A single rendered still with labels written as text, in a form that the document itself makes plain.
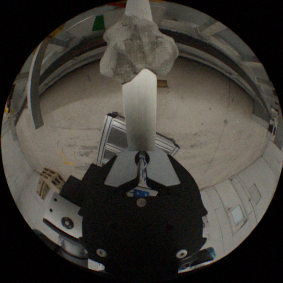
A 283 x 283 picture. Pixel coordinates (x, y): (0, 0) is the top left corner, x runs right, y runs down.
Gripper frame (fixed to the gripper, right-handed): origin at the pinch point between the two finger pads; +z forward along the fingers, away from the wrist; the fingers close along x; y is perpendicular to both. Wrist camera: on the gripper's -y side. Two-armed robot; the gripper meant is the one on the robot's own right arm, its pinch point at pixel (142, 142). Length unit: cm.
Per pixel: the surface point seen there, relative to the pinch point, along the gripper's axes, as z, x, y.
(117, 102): 83, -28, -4
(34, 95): -1.5, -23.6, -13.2
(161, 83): 75, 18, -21
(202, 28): 8.4, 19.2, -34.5
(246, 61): 7, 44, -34
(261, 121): 46, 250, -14
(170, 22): 12.6, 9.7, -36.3
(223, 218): -41, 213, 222
